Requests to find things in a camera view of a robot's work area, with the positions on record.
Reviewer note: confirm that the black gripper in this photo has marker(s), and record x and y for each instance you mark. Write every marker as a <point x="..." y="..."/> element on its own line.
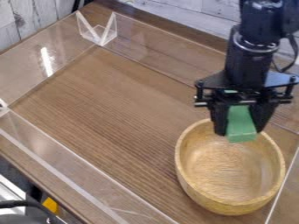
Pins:
<point x="245" y="83"/>

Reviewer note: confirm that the green rectangular block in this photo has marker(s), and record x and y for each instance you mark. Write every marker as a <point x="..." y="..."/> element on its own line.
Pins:
<point x="241" y="129"/>

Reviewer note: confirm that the brown wooden bowl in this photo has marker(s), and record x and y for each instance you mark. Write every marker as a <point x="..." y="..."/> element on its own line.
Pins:
<point x="231" y="178"/>

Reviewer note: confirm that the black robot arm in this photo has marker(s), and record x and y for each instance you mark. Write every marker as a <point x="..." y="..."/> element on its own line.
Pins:
<point x="270" y="20"/>

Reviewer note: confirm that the yellow and grey device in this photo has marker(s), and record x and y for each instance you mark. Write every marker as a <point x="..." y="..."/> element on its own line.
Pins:
<point x="56" y="209"/>

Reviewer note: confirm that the clear acrylic corner bracket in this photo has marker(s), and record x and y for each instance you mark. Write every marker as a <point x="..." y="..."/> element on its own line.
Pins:
<point x="99" y="34"/>

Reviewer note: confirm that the clear acrylic barrier wall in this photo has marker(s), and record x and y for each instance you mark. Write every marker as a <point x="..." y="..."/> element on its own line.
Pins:
<point x="82" y="187"/>

